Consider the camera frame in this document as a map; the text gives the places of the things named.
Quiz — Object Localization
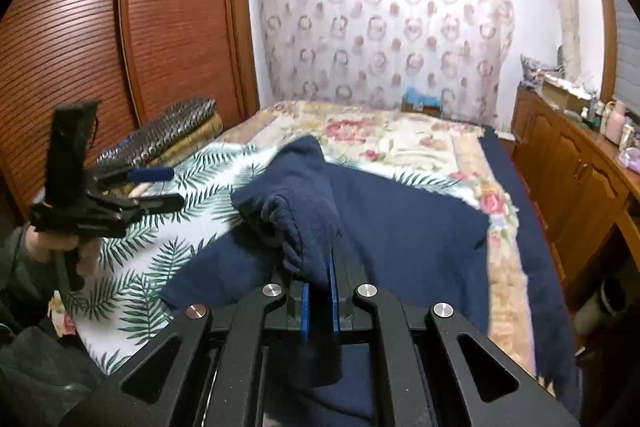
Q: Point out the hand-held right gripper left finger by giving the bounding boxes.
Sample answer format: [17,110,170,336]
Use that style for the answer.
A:
[60,278,313,427]

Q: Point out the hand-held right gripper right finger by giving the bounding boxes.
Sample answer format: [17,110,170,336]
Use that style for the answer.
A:
[327,252,581,427]

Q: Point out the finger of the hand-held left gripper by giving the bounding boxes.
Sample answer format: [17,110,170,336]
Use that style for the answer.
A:
[97,164,177,186]
[120,193,187,221]

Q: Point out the navy blue printed t-shirt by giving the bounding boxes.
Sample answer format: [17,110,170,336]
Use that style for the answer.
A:
[160,134,493,427]

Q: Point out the person's left hand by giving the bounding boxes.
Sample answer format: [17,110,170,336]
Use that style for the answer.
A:
[25,226,104,279]

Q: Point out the leaf print bed sheet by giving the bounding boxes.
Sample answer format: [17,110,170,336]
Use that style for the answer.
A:
[64,141,473,376]

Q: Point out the navy patterned folded blanket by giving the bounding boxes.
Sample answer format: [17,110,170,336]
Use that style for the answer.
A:
[94,97,219,168]

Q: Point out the yellow folded cloth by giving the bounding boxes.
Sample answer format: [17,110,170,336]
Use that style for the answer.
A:
[149,113,224,168]

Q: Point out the wooden slatted wardrobe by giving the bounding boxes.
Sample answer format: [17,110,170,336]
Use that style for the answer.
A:
[0,0,262,220]

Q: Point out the floral blanket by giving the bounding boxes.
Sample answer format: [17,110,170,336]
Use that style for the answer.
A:
[219,99,532,379]

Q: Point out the navy blue bed cover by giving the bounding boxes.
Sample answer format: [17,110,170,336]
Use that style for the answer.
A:
[479,131,584,414]

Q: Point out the person's grey pants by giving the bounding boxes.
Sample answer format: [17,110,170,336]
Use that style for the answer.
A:
[0,321,122,427]

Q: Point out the blue bag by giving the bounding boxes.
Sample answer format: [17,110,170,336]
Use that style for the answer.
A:
[401,86,444,118]

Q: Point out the wooden cabinet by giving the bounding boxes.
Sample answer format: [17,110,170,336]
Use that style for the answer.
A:
[510,86,640,350]

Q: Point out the circle print curtain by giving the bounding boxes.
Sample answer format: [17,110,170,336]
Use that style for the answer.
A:
[254,0,517,128]

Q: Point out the patterned pouch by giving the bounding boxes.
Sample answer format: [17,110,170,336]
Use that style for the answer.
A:
[519,54,547,88]

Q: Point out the cardboard box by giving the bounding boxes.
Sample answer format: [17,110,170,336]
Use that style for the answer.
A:
[542,74,597,114]

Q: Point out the purple cloth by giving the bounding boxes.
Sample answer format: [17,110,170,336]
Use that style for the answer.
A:
[619,147,640,174]

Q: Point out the pink bottle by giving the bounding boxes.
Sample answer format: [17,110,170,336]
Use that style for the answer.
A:
[604,99,629,146]

